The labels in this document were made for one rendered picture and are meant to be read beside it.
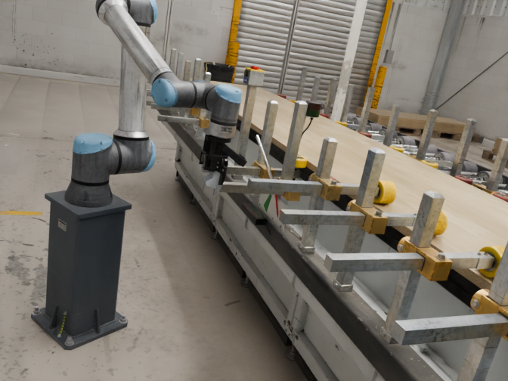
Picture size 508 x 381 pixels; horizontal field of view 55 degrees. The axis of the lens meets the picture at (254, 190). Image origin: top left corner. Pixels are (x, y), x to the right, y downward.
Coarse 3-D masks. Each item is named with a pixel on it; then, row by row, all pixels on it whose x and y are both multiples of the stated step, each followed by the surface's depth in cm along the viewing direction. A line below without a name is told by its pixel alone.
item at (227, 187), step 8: (224, 184) 172; (232, 184) 173; (240, 184) 175; (232, 192) 174; (240, 192) 176; (248, 192) 177; (256, 192) 178; (264, 192) 179; (272, 192) 180; (280, 192) 181
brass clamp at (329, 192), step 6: (312, 174) 165; (312, 180) 163; (318, 180) 159; (324, 180) 158; (330, 180) 159; (324, 186) 156; (330, 186) 153; (336, 186) 154; (324, 192) 155; (330, 192) 154; (336, 192) 155; (324, 198) 155; (330, 198) 155; (336, 198) 156
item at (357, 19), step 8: (360, 0) 313; (360, 8) 314; (360, 16) 316; (352, 24) 319; (360, 24) 318; (352, 32) 319; (352, 40) 320; (352, 48) 322; (352, 56) 324; (344, 64) 327; (352, 64) 326; (344, 72) 326; (344, 80) 328; (344, 88) 330; (336, 96) 334; (344, 96) 332; (336, 104) 333; (336, 112) 334; (336, 120) 337
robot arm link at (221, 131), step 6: (210, 126) 164; (216, 126) 162; (222, 126) 162; (228, 126) 162; (234, 126) 164; (210, 132) 164; (216, 132) 162; (222, 132) 162; (228, 132) 163; (234, 132) 166; (228, 138) 166
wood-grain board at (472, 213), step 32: (256, 96) 382; (256, 128) 264; (288, 128) 275; (320, 128) 294; (352, 160) 225; (384, 160) 237; (416, 160) 250; (416, 192) 191; (448, 192) 200; (480, 192) 209; (448, 224) 160; (480, 224) 166
